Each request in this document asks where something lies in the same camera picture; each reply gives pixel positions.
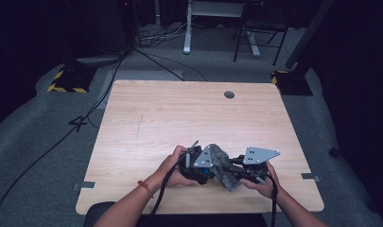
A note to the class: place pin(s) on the grey round table grommet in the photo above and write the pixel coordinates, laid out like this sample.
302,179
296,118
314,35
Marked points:
229,94

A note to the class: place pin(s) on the person's right hand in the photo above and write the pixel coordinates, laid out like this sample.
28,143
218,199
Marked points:
266,187

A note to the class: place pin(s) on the grey table edge bracket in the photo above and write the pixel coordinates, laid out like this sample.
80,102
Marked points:
85,185
310,177

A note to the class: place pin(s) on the dark slanted stand pole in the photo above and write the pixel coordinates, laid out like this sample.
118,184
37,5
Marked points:
309,31

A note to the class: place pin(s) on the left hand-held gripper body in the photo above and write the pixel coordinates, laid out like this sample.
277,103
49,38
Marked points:
192,168

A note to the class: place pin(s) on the white desk frame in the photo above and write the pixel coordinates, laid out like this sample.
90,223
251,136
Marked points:
188,28

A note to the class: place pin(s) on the dark cabinet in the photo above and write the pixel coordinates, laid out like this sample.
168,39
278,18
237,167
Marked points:
100,25

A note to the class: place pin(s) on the person's left hand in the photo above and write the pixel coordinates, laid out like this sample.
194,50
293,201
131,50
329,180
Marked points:
168,173

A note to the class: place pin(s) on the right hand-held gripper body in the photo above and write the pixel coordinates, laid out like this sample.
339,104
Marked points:
258,157

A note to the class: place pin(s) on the black metal chair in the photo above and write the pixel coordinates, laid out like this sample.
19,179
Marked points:
261,22

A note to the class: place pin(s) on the person's dark clothed lap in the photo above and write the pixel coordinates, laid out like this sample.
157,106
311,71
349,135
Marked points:
195,221

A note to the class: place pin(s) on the grey cloth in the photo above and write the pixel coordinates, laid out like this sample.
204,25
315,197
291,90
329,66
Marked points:
222,164

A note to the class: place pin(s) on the black caster wheel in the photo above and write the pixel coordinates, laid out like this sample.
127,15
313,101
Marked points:
334,152

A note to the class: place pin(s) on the black yellow striped stand base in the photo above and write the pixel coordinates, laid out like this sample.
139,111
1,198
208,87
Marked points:
293,83
71,80

